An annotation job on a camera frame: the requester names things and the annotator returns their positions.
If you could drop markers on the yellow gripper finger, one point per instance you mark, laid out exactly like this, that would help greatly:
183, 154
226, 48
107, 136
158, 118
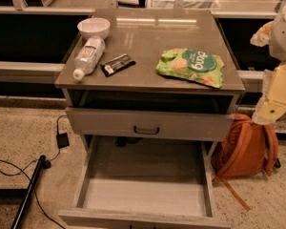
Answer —
262, 36
272, 105

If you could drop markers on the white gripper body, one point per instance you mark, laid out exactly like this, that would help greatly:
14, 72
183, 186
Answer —
284, 38

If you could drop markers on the clear plastic water bottle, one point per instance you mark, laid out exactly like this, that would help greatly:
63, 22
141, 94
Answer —
88, 57

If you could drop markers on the grey drawer cabinet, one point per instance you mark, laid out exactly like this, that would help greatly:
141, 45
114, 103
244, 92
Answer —
145, 35

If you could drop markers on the closed top drawer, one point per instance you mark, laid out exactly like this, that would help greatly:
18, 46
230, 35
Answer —
205, 127

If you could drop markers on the open middle drawer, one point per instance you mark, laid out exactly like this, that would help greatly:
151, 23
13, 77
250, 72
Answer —
152, 184

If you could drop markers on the orange backpack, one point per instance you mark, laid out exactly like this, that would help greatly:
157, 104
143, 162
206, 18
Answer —
247, 149

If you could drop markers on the green chip bag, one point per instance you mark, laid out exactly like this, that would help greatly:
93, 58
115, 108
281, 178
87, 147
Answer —
192, 65

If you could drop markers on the black snack bar wrapper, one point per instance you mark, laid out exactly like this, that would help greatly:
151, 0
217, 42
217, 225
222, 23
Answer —
117, 64

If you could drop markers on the white ceramic bowl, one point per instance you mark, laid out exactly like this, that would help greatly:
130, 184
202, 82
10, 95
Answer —
94, 27

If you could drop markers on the black power adapter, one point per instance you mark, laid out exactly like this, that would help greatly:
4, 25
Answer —
62, 140

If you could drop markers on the black pole on floor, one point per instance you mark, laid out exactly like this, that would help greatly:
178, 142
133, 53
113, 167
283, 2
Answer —
27, 197

